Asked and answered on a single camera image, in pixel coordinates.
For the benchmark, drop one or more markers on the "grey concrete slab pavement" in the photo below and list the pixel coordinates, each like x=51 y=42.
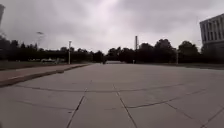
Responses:
x=126 y=96

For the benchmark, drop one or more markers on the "tall thin tower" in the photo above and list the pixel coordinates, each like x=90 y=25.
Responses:
x=136 y=42

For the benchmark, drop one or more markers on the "large grey building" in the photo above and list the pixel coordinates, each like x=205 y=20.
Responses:
x=213 y=31

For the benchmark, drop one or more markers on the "grass strip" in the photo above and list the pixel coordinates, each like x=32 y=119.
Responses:
x=23 y=65

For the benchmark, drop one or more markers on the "dark kerb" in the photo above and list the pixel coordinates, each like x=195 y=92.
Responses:
x=33 y=76

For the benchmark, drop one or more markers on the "raised pale side path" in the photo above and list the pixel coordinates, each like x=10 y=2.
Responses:
x=30 y=71

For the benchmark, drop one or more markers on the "street lamp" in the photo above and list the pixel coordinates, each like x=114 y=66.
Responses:
x=40 y=33

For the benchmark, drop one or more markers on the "row of dark trees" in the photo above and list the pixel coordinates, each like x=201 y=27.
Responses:
x=150 y=53

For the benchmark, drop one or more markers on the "pale pole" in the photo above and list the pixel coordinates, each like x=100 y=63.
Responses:
x=69 y=52

